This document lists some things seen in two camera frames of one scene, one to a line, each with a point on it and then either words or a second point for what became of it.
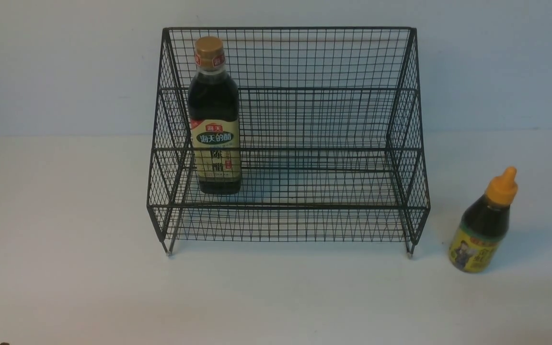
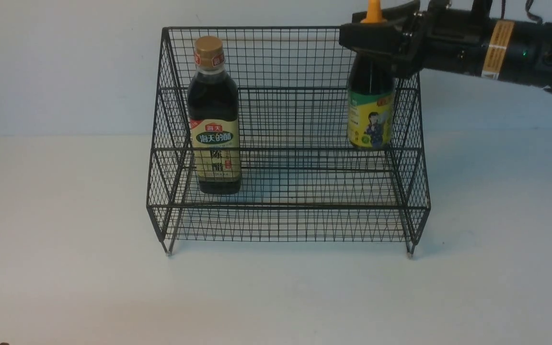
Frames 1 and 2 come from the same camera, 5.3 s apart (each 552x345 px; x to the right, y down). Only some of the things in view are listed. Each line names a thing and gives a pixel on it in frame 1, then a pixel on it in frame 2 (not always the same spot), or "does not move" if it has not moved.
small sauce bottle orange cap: x=474 y=245 to x=371 y=103
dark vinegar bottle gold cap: x=214 y=112 does not move
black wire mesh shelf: x=289 y=134 does not move
